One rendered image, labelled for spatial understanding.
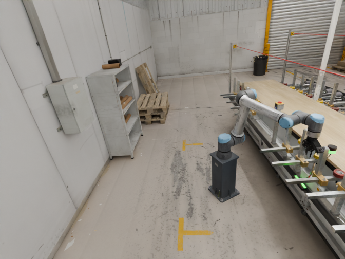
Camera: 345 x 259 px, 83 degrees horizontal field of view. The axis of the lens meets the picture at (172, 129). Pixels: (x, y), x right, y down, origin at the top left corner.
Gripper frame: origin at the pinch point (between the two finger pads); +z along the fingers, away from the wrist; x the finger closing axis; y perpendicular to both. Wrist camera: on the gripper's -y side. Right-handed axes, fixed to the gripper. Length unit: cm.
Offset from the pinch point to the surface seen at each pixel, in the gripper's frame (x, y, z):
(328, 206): -7.8, -22.6, 31.0
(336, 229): 19, -59, 5
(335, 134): -58, 48, 11
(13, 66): 249, 54, -90
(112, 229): 195, 23, 101
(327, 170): -27.9, 10.5, 24.5
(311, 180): 0.2, -9.1, 15.1
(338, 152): -39.1, 17.9, 11.0
